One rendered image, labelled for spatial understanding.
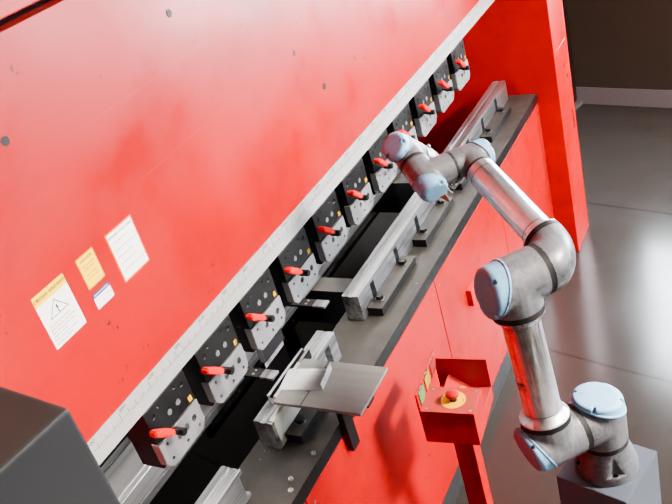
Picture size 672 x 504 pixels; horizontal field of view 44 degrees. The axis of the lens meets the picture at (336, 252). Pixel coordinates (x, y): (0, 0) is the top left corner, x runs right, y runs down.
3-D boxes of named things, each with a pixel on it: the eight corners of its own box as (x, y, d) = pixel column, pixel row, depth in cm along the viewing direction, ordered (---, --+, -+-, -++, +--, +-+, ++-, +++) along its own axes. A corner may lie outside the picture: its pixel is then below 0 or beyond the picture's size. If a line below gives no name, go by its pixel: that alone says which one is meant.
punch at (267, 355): (269, 368, 220) (258, 340, 215) (263, 368, 221) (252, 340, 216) (286, 345, 227) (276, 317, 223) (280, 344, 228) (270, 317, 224)
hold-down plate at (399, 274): (384, 316, 263) (382, 308, 261) (368, 315, 266) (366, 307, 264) (417, 263, 284) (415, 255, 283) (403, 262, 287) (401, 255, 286)
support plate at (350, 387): (361, 416, 208) (360, 414, 208) (274, 404, 221) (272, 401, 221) (388, 370, 221) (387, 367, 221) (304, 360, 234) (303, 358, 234)
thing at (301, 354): (279, 404, 224) (276, 396, 222) (270, 403, 225) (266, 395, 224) (312, 357, 238) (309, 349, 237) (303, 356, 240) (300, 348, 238)
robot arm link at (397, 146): (389, 167, 203) (373, 145, 208) (414, 179, 212) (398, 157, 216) (411, 145, 200) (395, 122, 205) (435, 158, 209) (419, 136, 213)
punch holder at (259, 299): (260, 354, 210) (240, 302, 202) (233, 351, 214) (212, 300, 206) (287, 318, 221) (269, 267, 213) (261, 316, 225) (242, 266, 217)
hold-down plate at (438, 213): (427, 247, 292) (425, 239, 290) (413, 246, 294) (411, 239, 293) (454, 203, 313) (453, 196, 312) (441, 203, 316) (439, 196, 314)
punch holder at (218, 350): (219, 408, 196) (195, 354, 188) (190, 404, 200) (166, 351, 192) (250, 367, 207) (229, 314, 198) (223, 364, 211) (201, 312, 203)
